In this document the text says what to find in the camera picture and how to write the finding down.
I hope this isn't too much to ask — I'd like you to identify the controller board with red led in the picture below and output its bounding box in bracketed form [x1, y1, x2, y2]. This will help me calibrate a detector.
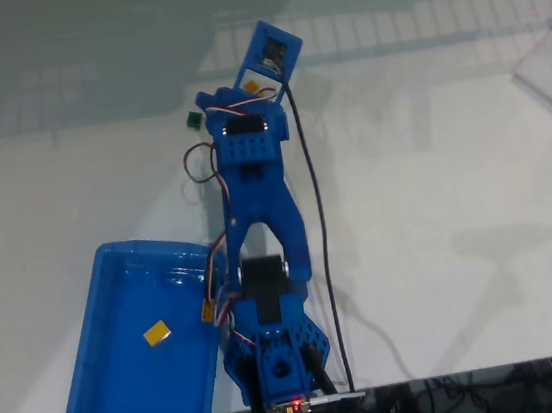
[265, 395, 315, 413]

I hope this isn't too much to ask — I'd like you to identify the blue gripper camera mount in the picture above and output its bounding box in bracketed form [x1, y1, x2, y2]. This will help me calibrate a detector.
[226, 15, 311, 107]

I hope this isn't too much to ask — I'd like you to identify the thin white cable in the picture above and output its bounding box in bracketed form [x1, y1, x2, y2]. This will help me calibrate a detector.
[354, 309, 414, 388]

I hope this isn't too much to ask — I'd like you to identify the blue plastic bin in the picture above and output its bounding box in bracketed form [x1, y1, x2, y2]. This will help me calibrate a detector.
[39, 228, 245, 413]

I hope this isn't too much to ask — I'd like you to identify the white plug cable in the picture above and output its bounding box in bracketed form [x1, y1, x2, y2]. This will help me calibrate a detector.
[311, 389, 369, 406]

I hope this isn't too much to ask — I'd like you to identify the yellow wire connector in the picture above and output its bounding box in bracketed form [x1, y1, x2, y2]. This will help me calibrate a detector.
[200, 299, 220, 325]

